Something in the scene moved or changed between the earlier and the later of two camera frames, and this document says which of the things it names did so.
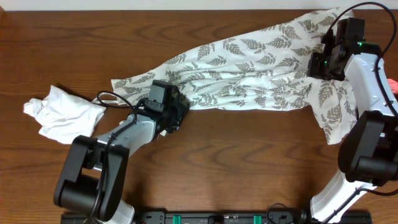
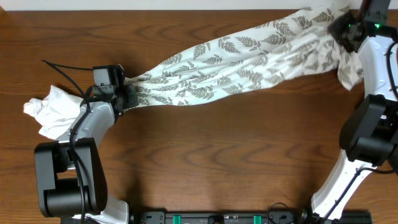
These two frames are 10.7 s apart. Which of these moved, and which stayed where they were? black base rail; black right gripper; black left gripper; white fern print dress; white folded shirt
Moved: black left gripper; black right gripper; white fern print dress
Stayed: black base rail; white folded shirt
